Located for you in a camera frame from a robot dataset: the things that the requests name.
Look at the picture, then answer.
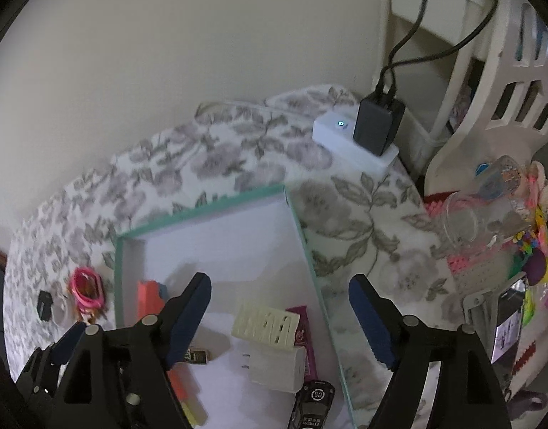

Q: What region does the black charger cube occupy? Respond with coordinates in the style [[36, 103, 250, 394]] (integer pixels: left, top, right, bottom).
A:
[[37, 291, 53, 321]]

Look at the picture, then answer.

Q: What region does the white power strip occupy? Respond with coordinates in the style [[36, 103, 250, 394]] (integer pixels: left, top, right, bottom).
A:
[[312, 110, 399, 178]]

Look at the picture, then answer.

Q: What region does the clear glass cup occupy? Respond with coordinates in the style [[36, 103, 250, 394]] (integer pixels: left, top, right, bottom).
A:
[[439, 155, 535, 256]]

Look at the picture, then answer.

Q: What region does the teal rimmed white tray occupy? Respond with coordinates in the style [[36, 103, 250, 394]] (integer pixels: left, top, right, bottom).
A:
[[114, 185, 353, 428]]

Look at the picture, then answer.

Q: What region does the black power adapter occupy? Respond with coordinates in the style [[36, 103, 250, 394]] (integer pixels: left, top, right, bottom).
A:
[[353, 92, 406, 156]]

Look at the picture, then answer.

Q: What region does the white smartwatch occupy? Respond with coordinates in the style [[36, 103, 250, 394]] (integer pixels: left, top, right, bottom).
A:
[[50, 295, 74, 327]]

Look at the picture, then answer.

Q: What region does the floral grey white blanket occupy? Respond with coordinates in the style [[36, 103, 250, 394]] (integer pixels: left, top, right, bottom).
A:
[[4, 84, 463, 428]]

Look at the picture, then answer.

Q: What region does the white charger adapter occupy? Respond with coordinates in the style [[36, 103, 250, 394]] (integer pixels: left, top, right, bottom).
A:
[[242, 344, 306, 394]]

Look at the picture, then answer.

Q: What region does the orange blue yellow toy gun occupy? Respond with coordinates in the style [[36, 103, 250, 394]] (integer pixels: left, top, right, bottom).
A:
[[168, 364, 204, 428]]

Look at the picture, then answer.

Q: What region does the white plastic basket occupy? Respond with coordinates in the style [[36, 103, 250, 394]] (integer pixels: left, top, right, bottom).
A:
[[424, 0, 548, 196]]

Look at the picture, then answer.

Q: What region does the cream slotted plastic holder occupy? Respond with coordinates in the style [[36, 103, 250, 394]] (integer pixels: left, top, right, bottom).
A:
[[231, 303, 300, 350]]

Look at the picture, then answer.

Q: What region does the black smartphone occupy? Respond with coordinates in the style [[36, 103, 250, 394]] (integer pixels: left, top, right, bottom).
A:
[[490, 272, 528, 363]]

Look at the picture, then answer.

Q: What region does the brown puppy toy figure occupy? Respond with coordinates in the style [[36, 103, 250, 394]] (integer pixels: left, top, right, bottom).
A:
[[73, 275, 105, 324]]

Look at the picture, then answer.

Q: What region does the black power cable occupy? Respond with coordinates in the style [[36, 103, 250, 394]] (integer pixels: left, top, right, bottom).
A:
[[374, 0, 501, 99]]

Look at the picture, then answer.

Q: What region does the gold patterned rectangular clip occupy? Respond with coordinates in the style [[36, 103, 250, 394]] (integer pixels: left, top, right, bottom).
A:
[[184, 347, 210, 365]]

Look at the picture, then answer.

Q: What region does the magenta tube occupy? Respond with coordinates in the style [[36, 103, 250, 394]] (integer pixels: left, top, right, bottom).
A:
[[287, 305, 318, 381]]

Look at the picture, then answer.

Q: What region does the black toy car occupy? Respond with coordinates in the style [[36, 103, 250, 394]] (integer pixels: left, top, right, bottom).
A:
[[288, 380, 335, 429]]

